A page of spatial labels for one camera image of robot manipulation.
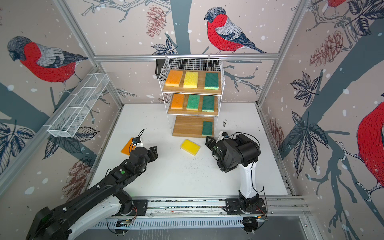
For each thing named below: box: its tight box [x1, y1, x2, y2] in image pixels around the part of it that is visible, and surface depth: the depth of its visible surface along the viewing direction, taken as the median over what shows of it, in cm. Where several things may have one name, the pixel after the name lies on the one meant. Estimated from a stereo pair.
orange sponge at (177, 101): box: [171, 94, 185, 110], surface depth 88 cm
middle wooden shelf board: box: [167, 94, 220, 116], surface depth 85 cm
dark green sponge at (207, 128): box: [202, 121, 214, 137], surface depth 103 cm
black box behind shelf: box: [155, 58, 166, 80], surface depth 93 cm
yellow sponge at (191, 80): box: [183, 71, 199, 89], surface depth 74 cm
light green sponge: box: [186, 94, 200, 111], surface depth 87 cm
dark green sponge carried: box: [204, 72, 219, 90], surface depth 74 cm
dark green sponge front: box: [201, 95, 215, 113], surface depth 86 cm
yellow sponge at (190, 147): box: [180, 139, 201, 156], surface depth 97 cm
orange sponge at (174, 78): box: [165, 69, 183, 87], surface depth 76 cm
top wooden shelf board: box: [163, 70, 222, 95], surface depth 73 cm
